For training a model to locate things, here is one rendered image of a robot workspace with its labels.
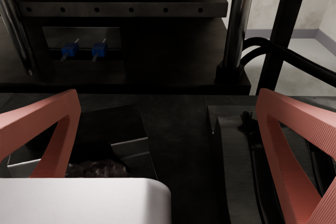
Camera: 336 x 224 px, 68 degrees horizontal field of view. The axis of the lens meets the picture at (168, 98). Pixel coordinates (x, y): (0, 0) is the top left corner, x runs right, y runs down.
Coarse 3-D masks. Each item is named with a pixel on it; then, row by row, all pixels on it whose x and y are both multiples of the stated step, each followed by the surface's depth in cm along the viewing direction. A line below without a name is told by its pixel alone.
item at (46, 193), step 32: (64, 96) 11; (0, 128) 7; (32, 128) 9; (64, 128) 12; (0, 160) 7; (64, 160) 11; (0, 192) 5; (32, 192) 5; (64, 192) 5; (96, 192) 5; (128, 192) 5; (160, 192) 5
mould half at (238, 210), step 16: (208, 112) 64; (224, 112) 64; (240, 112) 64; (208, 128) 64; (224, 128) 49; (240, 128) 49; (288, 128) 49; (224, 144) 46; (240, 144) 46; (304, 144) 46; (224, 160) 45; (240, 160) 45; (304, 160) 45; (224, 176) 44; (240, 176) 44; (224, 192) 44; (240, 192) 43; (224, 208) 44; (240, 208) 41; (256, 208) 41
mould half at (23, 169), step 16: (96, 112) 57; (112, 112) 57; (128, 112) 57; (80, 128) 52; (96, 128) 52; (112, 128) 52; (128, 128) 52; (144, 128) 52; (112, 144) 49; (128, 144) 50; (144, 144) 51; (16, 160) 46; (32, 160) 46; (128, 160) 50; (144, 160) 50; (16, 176) 46; (144, 176) 47
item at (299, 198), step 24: (264, 96) 12; (264, 120) 12; (288, 120) 10; (312, 120) 8; (264, 144) 12; (288, 144) 11; (288, 168) 11; (288, 192) 10; (312, 192) 10; (288, 216) 10; (312, 216) 8
